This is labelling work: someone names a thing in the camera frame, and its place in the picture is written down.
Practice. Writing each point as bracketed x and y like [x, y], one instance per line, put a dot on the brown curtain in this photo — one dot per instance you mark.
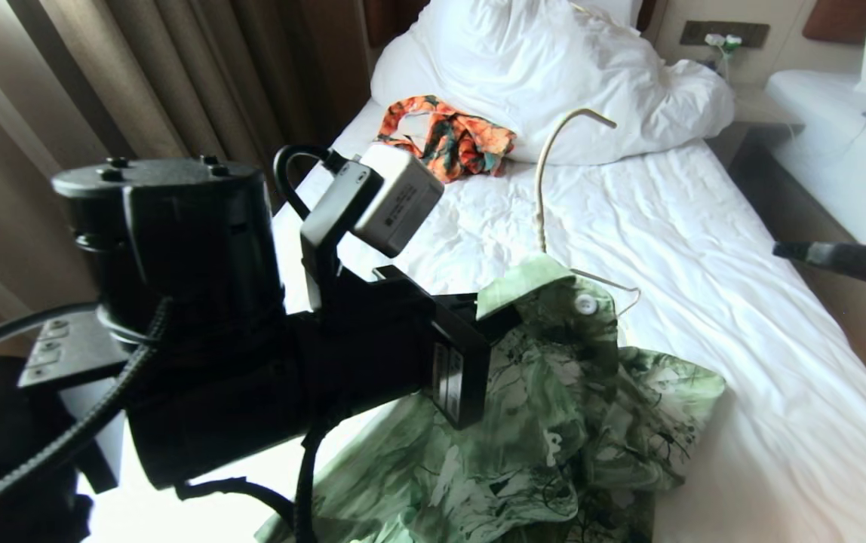
[139, 83]

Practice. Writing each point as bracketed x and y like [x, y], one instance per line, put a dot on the orange floral garment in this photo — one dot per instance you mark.
[452, 139]

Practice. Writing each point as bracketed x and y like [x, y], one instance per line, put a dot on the brown headboard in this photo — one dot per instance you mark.
[391, 19]
[836, 21]

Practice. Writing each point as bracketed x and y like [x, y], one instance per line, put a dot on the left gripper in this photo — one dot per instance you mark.
[342, 362]

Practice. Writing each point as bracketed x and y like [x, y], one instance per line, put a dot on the wall switch panel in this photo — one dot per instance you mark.
[750, 34]

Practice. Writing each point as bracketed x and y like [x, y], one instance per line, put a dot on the white duvet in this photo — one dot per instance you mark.
[554, 68]

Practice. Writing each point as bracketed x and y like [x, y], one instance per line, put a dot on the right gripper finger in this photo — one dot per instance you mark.
[855, 262]

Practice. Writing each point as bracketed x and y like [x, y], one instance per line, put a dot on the green patterned shirt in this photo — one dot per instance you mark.
[554, 422]

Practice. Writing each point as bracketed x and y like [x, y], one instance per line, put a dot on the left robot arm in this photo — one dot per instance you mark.
[176, 241]

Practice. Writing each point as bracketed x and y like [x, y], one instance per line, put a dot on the bed with white sheet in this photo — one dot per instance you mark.
[848, 173]
[704, 264]

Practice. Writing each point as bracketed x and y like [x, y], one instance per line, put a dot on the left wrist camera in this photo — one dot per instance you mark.
[397, 200]

